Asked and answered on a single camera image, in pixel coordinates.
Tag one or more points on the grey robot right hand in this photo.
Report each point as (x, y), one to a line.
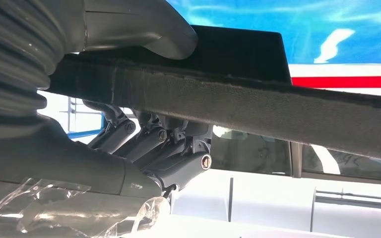
(78, 170)

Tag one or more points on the dark framed glass window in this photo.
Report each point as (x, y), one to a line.
(253, 154)

